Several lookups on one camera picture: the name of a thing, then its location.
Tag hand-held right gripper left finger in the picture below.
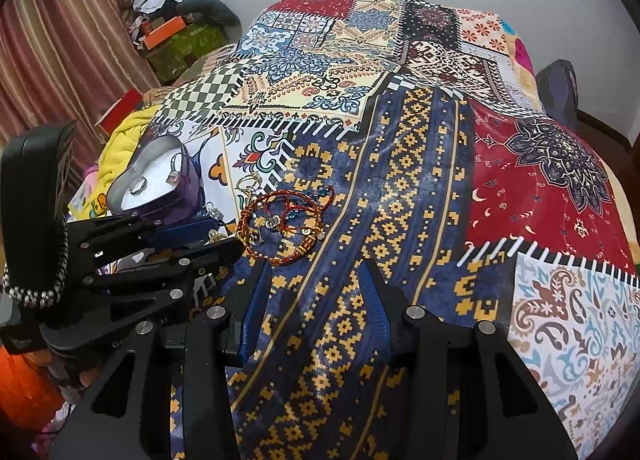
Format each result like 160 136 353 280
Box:
47 260 274 460

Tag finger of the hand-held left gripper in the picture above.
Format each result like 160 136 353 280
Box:
80 237 247 328
66 215 217 261

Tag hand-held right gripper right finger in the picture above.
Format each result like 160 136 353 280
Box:
359 257 579 460

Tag purple heart-shaped jewelry box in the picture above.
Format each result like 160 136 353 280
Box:
106 135 207 222

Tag red and gold braided bracelet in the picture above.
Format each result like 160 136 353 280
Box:
239 189 327 268

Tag red thread bracelet blue beads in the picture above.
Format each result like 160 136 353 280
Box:
270 185 335 236

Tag gold hoop earring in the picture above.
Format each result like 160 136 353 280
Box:
237 172 264 202

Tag yellow towel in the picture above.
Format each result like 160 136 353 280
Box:
97 108 161 191

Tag red box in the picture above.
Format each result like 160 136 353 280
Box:
95 88 143 133

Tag patchwork printed blanket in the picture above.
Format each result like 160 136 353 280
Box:
135 0 640 460

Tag orange cloth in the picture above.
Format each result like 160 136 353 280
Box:
0 345 66 433

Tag striped brown curtain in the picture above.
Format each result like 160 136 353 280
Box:
0 0 161 181

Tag green patterned box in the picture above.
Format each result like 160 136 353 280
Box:
142 23 233 84

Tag orange box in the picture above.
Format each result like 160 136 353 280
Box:
141 16 187 50

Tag grey cushion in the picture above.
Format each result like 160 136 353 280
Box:
182 0 243 28

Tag dark grey chair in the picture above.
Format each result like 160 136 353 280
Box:
535 59 582 128

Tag black and white beaded cord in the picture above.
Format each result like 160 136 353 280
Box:
2 217 70 308

